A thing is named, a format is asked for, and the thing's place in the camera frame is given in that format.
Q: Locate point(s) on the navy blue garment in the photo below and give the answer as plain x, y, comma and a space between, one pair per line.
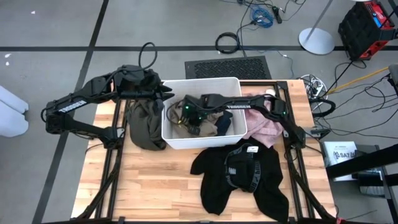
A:
224, 123

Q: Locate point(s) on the black cart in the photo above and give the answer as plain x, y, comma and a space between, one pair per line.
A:
367, 161

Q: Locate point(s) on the black and red tool case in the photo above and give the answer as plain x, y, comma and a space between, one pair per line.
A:
357, 31

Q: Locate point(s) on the black briefs with printed waistband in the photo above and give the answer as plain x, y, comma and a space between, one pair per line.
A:
242, 168

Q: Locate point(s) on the dark olive green garment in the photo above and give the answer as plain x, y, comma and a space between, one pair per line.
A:
144, 124

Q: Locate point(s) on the white round stand base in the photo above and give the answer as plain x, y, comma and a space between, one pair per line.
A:
316, 41

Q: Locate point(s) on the white perforated plastic basket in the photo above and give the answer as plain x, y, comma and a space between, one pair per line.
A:
202, 85

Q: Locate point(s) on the black power strip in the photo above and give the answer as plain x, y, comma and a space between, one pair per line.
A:
277, 14

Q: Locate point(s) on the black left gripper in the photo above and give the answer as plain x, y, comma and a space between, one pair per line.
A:
133, 81

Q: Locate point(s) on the large black garment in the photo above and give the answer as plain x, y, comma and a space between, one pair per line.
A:
211, 186

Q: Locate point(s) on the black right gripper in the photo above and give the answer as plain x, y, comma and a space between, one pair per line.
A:
194, 109

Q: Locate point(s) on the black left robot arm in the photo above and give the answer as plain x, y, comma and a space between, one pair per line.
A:
71, 105

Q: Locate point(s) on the black floor vent grille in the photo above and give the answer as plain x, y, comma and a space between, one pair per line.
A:
230, 68

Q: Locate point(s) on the white rounded object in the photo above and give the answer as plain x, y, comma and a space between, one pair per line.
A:
12, 118

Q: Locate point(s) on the pink checked shirt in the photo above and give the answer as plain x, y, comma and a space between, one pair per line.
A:
264, 127

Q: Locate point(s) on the white printed booklet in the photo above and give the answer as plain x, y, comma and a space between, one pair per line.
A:
339, 154

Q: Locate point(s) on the yellow pole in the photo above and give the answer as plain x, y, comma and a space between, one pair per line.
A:
357, 80

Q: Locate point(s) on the black metal table frame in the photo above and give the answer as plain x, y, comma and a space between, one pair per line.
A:
258, 83

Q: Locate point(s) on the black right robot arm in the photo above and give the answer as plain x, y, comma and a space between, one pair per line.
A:
242, 104

